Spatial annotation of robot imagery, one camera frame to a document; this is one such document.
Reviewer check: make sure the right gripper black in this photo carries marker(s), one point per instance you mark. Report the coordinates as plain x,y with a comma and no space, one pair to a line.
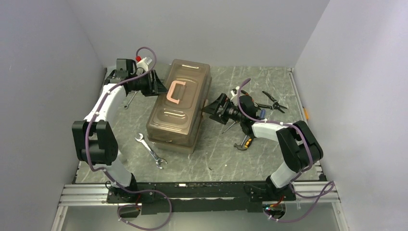
223,100

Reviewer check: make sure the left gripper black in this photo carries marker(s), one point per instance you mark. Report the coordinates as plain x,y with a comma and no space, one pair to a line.
157,88

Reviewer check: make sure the translucent brown tool box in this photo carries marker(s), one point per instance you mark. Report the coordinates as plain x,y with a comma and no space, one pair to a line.
177,115

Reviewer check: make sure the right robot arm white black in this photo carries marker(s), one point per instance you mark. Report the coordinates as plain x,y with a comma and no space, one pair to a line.
299,147

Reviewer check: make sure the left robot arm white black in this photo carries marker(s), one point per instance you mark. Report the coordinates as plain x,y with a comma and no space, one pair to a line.
95,142

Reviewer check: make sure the small silver wrench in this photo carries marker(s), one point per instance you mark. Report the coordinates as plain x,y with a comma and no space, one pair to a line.
130,100

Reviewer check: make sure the large silver open-end wrench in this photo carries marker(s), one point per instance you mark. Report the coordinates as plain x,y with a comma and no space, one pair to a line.
158,160

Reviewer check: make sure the black needle-nose pliers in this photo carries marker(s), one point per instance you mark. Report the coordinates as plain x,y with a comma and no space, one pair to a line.
275,105

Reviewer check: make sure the orange object at table edge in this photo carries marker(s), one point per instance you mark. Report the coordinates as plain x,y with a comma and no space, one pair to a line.
306,113

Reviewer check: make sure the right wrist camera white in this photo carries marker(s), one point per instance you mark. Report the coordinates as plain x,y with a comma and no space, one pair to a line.
234,92

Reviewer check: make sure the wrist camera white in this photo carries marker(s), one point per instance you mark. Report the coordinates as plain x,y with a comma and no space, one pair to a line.
145,63
234,92

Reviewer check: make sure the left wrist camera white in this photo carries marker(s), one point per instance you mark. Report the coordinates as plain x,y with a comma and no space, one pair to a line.
145,63

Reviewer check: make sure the claw hammer yellow black handle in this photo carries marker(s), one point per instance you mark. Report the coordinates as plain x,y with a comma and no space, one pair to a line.
245,144

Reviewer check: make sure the blue handled tool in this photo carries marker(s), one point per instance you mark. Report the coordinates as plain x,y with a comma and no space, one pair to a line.
262,114

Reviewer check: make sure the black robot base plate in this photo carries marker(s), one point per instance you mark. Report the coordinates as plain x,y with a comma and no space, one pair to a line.
164,204

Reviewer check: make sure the aluminium rail frame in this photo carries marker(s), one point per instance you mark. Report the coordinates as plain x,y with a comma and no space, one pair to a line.
98,194

